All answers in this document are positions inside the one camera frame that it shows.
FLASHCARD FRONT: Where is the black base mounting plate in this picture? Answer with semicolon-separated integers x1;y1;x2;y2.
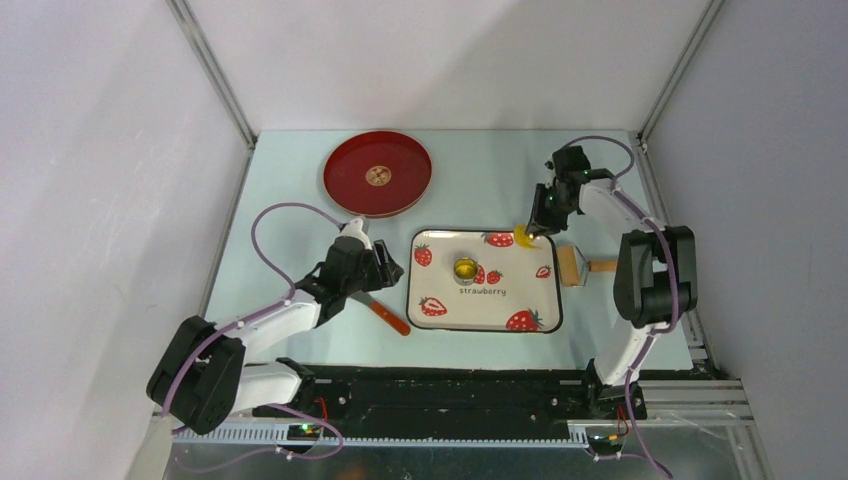
287;365;647;441

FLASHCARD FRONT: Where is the round red plate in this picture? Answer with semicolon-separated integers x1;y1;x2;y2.
322;130;433;218

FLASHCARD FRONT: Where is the grey slotted cable duct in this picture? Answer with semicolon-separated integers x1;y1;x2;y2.
173;423;591;448

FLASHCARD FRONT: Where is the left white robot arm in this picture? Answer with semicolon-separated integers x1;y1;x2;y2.
146;236;404;434

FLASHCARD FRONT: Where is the orange handled spatula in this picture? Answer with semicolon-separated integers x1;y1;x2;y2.
351;292;411;336

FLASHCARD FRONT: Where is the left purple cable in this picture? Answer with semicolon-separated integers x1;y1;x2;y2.
158;201;362;439

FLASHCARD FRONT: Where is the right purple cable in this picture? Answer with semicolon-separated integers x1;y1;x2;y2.
563;135;684;478

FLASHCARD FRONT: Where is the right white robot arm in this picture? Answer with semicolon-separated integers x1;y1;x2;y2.
524;141;698;418

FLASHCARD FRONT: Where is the small clear glass cup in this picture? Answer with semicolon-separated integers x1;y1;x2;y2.
453;257;479;283

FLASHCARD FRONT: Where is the purple cable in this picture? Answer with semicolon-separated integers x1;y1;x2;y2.
158;201;362;439
563;135;684;478

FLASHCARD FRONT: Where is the strawberry print tray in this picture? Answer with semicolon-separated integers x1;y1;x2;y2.
406;229;563;334

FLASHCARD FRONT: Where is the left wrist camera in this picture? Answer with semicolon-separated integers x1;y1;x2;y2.
339;217;373;250

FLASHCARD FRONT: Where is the yellow dough piece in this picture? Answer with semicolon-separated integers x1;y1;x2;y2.
454;259;478;280

